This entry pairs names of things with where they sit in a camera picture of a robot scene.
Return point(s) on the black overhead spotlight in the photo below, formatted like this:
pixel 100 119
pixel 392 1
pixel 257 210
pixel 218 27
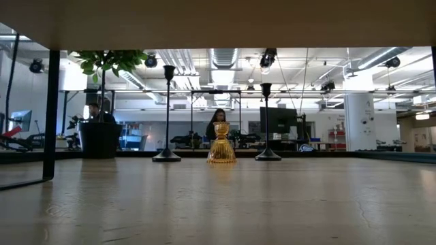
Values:
pixel 393 62
pixel 327 85
pixel 35 65
pixel 151 61
pixel 268 58

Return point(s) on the black background robot arm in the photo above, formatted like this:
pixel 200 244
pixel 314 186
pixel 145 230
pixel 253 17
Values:
pixel 245 137
pixel 185 139

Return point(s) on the small tilted monitor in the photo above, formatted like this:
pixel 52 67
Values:
pixel 22 119

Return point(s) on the silver ventilation duct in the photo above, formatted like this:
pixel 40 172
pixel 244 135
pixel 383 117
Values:
pixel 223 56

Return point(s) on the rectangular ceiling light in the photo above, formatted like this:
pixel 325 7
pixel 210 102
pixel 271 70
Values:
pixel 422 116

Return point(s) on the black monitor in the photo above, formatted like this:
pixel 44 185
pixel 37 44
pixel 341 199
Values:
pixel 277 119

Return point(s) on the black plant pot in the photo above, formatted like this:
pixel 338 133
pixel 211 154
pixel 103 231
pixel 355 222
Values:
pixel 100 140

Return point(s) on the amber glass candle holder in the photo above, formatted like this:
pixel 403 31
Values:
pixel 221 149

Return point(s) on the person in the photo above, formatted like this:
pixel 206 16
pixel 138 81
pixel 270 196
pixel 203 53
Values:
pixel 97 114
pixel 217 115

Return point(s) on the white round column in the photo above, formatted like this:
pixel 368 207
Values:
pixel 359 115

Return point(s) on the tall black candlestick holder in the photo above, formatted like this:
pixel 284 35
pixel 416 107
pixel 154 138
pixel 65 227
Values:
pixel 166 155

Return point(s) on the wooden riser with black legs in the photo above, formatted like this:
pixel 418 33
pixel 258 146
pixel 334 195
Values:
pixel 218 24

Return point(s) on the medium black candlestick holder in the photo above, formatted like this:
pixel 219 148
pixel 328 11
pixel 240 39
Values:
pixel 267 156

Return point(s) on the green leafy plant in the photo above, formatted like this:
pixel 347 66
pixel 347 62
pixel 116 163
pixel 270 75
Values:
pixel 109 59

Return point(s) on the red storage shelf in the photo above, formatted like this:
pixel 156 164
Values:
pixel 337 133

